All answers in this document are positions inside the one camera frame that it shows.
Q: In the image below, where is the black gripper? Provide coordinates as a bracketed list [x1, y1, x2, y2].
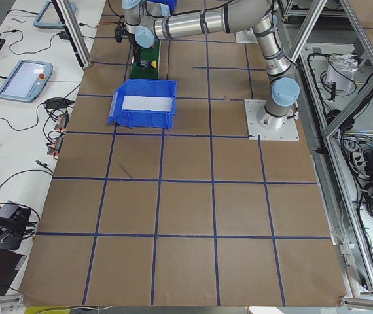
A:
[114, 22, 141, 64]

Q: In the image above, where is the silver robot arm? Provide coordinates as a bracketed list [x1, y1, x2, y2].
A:
[122, 1, 300, 130]

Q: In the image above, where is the green conveyor belt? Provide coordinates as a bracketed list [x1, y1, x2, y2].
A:
[130, 41, 160, 80]

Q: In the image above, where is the blue bin with foam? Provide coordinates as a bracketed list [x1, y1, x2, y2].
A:
[107, 78, 177, 130]

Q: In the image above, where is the far teach pendant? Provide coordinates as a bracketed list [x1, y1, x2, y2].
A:
[33, 1, 63, 29]

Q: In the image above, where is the teach pendant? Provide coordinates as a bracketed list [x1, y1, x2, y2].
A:
[0, 60, 53, 103]
[33, 1, 63, 29]

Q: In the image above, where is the near teach pendant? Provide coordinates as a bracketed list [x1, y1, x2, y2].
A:
[0, 60, 53, 103]

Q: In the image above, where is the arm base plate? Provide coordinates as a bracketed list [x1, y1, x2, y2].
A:
[235, 28, 257, 44]
[244, 99, 299, 141]

